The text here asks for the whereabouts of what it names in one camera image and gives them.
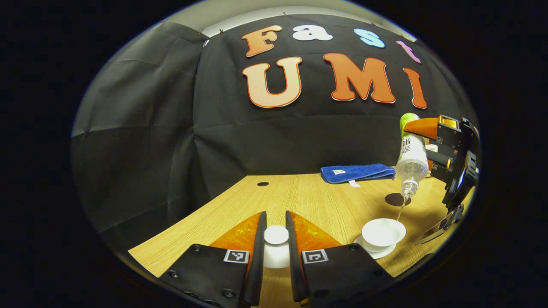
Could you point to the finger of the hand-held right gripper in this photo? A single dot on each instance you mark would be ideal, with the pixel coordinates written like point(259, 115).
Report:
point(447, 134)
point(443, 169)

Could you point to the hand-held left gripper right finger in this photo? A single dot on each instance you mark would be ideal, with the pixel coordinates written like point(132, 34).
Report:
point(294, 265)

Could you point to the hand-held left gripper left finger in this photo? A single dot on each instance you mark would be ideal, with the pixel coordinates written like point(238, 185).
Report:
point(258, 256)

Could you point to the clear plastic water bottle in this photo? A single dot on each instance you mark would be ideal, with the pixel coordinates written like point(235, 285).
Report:
point(412, 162)

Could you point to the dark round coaster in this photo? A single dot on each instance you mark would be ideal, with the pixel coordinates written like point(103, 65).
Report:
point(391, 200)

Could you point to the white teacup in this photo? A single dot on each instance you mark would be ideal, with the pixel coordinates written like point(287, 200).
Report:
point(383, 233)

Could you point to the white saucer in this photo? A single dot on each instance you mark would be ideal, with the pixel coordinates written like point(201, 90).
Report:
point(376, 254)

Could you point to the blue towel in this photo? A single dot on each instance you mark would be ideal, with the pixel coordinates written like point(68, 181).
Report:
point(355, 173)

